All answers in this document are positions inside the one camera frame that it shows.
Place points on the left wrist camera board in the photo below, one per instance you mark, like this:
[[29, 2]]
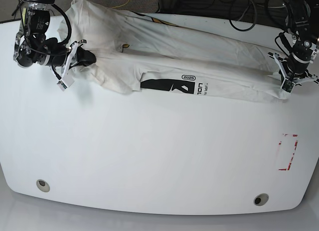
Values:
[[287, 86]]

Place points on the red tape rectangle marking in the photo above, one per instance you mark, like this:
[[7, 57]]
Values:
[[286, 151]]

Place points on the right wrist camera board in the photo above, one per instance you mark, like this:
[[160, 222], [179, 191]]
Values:
[[65, 83]]

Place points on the table cable grommet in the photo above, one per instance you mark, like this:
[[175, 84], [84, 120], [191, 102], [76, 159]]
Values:
[[43, 185], [261, 199]]

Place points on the black silver robot arm right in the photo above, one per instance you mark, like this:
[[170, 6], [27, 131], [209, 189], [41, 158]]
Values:
[[32, 46]]

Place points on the right table cable grommet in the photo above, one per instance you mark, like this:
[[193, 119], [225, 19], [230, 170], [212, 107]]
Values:
[[261, 199]]

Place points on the white printed t-shirt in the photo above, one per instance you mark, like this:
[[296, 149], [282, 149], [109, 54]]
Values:
[[134, 51]]

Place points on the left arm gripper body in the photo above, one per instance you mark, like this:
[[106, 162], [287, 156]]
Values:
[[300, 37]]

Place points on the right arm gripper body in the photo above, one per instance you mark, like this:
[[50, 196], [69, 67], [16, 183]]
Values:
[[32, 46]]

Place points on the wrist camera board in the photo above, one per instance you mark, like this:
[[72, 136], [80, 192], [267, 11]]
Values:
[[287, 86], [65, 83]]

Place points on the left table cable grommet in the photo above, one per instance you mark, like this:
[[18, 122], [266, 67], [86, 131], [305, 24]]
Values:
[[43, 185]]

